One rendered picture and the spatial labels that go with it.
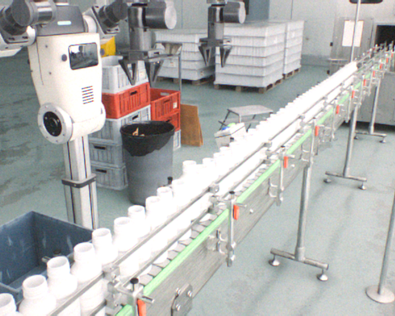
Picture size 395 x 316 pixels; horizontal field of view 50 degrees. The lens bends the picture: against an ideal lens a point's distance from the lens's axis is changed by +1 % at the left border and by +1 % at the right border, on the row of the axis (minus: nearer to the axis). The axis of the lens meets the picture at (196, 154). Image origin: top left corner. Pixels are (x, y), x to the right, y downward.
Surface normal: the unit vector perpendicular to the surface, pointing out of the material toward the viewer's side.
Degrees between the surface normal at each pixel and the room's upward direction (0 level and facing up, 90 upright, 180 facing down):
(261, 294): 0
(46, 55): 90
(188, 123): 102
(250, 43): 89
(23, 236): 90
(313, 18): 90
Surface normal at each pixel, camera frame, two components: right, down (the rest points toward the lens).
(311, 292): 0.00, -0.94
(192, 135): -0.46, 0.44
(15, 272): 0.87, 0.17
